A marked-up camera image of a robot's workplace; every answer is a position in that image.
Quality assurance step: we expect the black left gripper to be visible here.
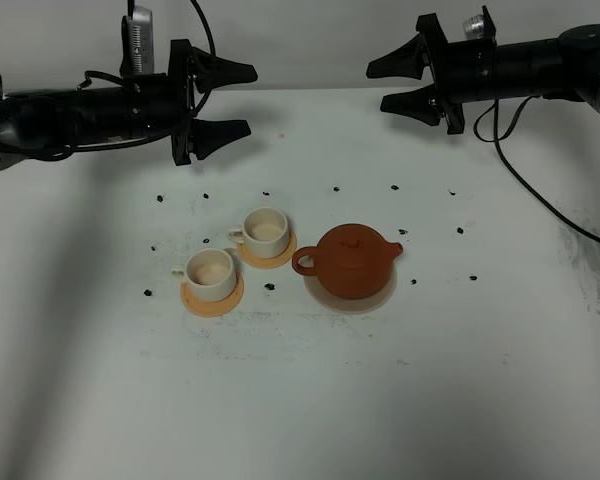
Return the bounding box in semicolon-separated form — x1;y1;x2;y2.
127;39;258;166

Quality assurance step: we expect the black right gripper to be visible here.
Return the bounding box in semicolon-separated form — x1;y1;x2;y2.
366;14;496;134

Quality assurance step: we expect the brown clay teapot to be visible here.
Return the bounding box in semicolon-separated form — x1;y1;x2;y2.
292;223;404;300

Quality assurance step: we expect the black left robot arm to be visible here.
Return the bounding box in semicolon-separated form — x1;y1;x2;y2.
0;40;258;171

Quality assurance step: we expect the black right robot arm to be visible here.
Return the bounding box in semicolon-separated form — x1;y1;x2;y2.
366;10;600;135

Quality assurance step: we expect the beige round teapot coaster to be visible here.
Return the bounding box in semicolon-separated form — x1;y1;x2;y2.
302;263;398;315

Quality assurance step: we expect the white teacup rear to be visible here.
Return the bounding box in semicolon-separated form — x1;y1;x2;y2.
227;207;290;259

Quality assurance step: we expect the white teacup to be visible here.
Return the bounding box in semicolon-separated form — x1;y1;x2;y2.
227;207;290;259
171;248;236;302

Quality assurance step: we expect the white teacup front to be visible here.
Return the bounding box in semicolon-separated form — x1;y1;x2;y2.
171;248;236;302

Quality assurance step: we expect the orange coaster rear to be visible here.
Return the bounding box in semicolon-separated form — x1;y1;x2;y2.
234;229;298;269

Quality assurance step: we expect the orange coaster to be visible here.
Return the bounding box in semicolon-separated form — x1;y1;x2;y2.
180;273;244;318
234;229;298;269

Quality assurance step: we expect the orange coaster front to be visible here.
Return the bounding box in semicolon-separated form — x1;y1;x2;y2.
180;273;244;318

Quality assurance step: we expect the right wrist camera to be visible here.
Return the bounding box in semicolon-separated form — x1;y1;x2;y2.
463;5;496;43

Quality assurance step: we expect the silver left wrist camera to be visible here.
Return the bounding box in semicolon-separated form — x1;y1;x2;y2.
119;0;154;78

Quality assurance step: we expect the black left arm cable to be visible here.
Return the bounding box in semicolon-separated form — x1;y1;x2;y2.
39;0;217;162

